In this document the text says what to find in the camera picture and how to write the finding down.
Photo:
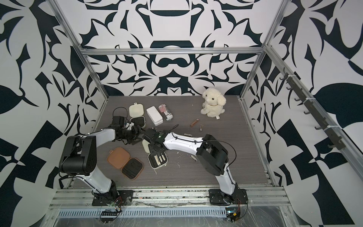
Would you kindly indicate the electronics board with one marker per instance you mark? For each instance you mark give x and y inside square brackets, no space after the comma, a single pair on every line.
[232,214]
[108,216]

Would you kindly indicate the cream case far left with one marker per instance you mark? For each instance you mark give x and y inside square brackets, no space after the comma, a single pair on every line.
[136,112]

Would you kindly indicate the wall hook rack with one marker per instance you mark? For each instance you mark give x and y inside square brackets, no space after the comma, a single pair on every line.
[315,110]

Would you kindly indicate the brown nail file tool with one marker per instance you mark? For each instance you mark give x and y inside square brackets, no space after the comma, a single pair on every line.
[194,122]

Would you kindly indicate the flag pattern can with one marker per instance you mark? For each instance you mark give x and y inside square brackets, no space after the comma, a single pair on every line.
[165,112]

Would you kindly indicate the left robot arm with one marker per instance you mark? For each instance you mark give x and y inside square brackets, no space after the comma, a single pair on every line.
[79,157]

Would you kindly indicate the brown nail clipper case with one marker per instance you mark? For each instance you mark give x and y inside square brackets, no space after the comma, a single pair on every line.
[129,166]

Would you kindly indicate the cream nail clipper case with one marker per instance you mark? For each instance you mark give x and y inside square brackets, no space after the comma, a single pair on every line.
[150,156]

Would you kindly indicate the white plush dog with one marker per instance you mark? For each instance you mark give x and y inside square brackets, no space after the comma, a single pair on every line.
[214,103]

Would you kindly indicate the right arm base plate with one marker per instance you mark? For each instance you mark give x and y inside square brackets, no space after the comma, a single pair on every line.
[218,198]

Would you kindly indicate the cream large nail clipper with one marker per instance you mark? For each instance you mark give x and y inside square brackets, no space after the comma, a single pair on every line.
[157,163]

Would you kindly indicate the white rectangular box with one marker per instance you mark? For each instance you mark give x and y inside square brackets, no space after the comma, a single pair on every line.
[155,116]

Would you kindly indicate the aluminium front rail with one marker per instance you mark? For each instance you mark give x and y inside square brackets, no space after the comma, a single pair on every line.
[179,196]

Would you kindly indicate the left electronics board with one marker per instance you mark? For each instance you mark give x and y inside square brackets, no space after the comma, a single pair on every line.
[108,216]

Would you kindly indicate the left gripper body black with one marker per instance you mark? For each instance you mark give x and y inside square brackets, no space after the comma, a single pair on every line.
[131,135]

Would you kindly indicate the right electronics board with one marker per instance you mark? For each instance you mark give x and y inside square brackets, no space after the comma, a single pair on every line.
[232,214]

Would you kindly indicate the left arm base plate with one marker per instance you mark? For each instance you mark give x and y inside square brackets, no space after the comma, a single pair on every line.
[121,198]

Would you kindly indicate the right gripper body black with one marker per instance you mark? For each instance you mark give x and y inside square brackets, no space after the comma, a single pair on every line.
[152,149]

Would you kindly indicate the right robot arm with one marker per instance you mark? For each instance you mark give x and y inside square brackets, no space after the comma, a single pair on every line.
[211,154]

